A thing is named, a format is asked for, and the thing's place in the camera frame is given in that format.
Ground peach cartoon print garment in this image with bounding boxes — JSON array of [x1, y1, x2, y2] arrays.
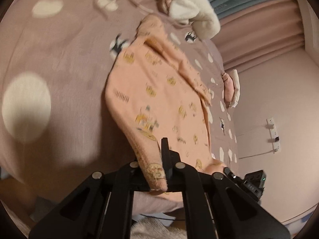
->
[[105, 15, 216, 202]]

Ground folded pink and white clothes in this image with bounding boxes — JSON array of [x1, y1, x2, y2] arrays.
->
[[222, 69, 241, 108]]

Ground mauve polka dot bedspread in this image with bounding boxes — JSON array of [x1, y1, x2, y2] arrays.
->
[[1, 0, 237, 213]]

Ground white fluffy plush garment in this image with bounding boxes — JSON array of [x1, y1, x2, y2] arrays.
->
[[160, 0, 221, 39]]

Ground pink and teal curtain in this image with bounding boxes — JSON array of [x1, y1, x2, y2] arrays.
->
[[209, 0, 305, 71]]

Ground white wall power strip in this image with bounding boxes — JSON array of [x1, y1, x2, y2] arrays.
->
[[266, 118, 281, 153]]

